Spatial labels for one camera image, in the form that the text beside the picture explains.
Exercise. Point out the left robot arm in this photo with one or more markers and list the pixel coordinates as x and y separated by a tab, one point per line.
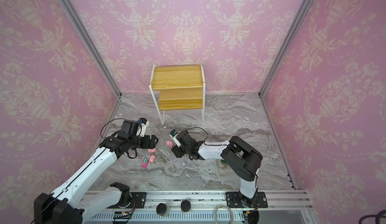
65	205

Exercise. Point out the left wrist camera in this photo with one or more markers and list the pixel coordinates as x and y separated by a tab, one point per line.
143	125

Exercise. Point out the wooden two-tier shelf white frame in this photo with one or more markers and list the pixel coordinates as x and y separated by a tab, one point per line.
179	87

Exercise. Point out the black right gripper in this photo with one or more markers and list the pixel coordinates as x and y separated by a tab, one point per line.
176	151

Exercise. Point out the green can gold lid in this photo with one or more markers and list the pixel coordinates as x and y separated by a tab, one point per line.
223	164

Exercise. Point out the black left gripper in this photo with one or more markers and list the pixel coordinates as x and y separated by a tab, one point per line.
147	144

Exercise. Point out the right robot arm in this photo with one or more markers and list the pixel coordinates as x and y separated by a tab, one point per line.
241	157

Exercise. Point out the black round knob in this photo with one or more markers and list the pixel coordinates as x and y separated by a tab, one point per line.
163	210
186	206

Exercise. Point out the pink blue toy truck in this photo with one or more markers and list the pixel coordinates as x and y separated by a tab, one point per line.
145	163

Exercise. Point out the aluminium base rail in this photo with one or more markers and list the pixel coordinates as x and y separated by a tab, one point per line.
283	200

